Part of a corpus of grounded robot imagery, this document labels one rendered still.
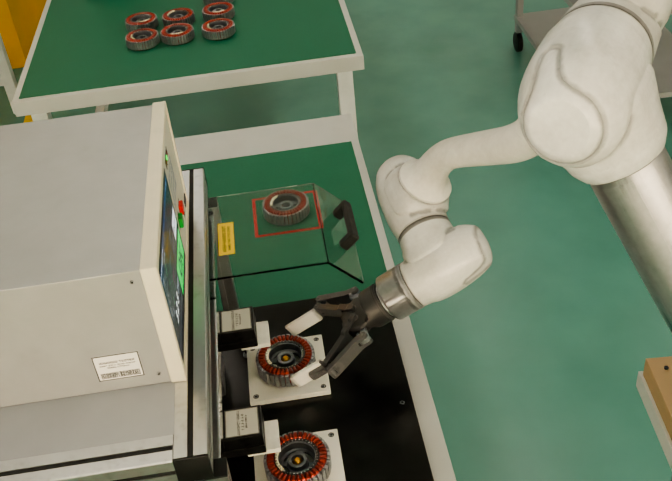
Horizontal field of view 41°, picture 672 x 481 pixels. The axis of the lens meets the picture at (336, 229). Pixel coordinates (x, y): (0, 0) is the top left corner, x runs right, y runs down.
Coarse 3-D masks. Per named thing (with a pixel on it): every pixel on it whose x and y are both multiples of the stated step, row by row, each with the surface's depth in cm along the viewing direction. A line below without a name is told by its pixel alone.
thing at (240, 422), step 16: (224, 416) 142; (240, 416) 142; (256, 416) 142; (224, 432) 140; (240, 432) 140; (256, 432) 139; (272, 432) 144; (224, 448) 140; (240, 448) 140; (256, 448) 140; (272, 448) 142
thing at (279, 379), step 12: (288, 336) 171; (300, 336) 171; (264, 348) 168; (276, 348) 170; (288, 348) 170; (300, 348) 168; (312, 348) 168; (264, 360) 166; (276, 360) 169; (288, 360) 167; (300, 360) 166; (312, 360) 166; (264, 372) 164; (276, 372) 163; (288, 372) 163; (276, 384) 164; (288, 384) 164
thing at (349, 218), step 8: (344, 200) 163; (336, 208) 163; (344, 208) 161; (336, 216) 163; (344, 216) 159; (352, 216) 160; (352, 224) 157; (352, 232) 155; (344, 240) 155; (352, 240) 155; (344, 248) 156
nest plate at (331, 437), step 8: (320, 432) 156; (328, 432) 156; (336, 432) 156; (328, 440) 154; (336, 440) 154; (336, 448) 153; (256, 456) 153; (288, 456) 152; (336, 456) 151; (256, 464) 152; (336, 464) 150; (256, 472) 150; (264, 472) 150; (336, 472) 149; (256, 480) 149; (264, 480) 149; (328, 480) 148; (336, 480) 148; (344, 480) 147
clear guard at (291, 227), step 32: (256, 192) 167; (288, 192) 166; (320, 192) 167; (256, 224) 159; (288, 224) 158; (320, 224) 157; (224, 256) 152; (256, 256) 151; (288, 256) 151; (320, 256) 150; (352, 256) 156
